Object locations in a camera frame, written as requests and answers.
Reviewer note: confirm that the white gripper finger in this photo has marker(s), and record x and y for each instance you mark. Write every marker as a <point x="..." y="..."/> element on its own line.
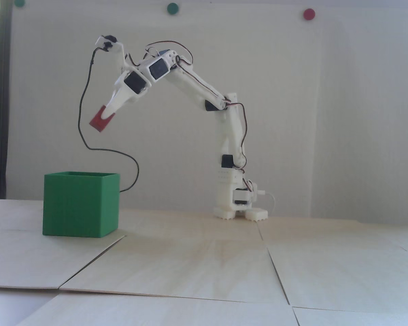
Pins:
<point x="110" y="101"/>
<point x="119" y="103"/>

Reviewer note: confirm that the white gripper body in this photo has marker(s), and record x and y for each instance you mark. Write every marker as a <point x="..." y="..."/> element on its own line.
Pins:
<point x="126" y="91"/>

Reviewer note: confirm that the red block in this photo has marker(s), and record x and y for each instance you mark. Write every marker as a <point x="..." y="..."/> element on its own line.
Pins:
<point x="98" y="124"/>

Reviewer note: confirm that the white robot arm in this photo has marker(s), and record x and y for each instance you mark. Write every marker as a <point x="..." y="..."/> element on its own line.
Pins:
<point x="229" y="132"/>

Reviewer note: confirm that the green box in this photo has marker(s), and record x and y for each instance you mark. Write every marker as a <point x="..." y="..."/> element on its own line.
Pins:
<point x="78" y="207"/>

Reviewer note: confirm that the white magnetic board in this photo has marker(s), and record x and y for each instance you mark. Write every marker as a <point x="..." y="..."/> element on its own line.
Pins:
<point x="156" y="136"/>

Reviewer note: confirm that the green round magnet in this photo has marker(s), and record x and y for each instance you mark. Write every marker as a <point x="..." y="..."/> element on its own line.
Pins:
<point x="172" y="8"/>
<point x="19" y="2"/>

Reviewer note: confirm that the light plywood sheet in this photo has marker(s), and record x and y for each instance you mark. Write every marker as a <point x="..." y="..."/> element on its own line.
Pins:
<point x="173" y="265"/>
<point x="343" y="275"/>
<point x="360" y="319"/>
<point x="27" y="258"/>

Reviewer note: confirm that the red round magnet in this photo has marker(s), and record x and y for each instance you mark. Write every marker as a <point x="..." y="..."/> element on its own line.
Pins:
<point x="309" y="14"/>

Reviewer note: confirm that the dark window frame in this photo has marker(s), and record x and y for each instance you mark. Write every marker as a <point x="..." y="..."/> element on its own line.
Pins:
<point x="1" y="102"/>

